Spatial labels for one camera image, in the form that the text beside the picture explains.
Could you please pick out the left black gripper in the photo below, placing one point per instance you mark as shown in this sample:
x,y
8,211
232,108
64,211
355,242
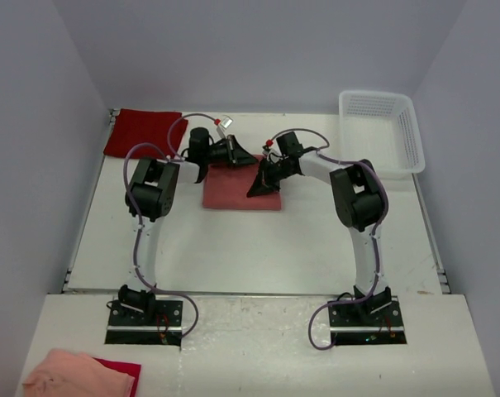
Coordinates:
x,y
235,155

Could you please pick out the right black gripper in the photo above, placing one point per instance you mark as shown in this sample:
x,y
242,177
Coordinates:
x,y
264,183

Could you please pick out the salmon pink t shirt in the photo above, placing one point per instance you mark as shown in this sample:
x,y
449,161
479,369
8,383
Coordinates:
x,y
225,188

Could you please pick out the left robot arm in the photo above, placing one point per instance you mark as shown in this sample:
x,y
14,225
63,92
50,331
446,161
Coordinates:
x,y
150,180

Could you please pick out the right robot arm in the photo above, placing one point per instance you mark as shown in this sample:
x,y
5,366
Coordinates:
x,y
360,201

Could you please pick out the folded dark red shirt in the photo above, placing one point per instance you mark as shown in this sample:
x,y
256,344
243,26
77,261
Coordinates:
x,y
134,127

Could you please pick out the white plastic basket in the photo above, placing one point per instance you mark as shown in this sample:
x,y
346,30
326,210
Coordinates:
x,y
381,127

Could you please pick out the folded red shirt front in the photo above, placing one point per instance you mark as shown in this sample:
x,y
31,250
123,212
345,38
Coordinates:
x,y
131,369

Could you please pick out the folded light pink shirt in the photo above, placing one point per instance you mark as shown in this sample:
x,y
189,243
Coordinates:
x,y
64,373

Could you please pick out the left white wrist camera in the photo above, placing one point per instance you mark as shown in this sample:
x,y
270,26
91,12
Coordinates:
x,y
222,124

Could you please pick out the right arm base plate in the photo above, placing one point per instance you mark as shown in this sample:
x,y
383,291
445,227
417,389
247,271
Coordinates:
x,y
350,325

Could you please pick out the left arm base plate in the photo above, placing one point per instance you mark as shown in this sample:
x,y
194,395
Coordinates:
x,y
126,326

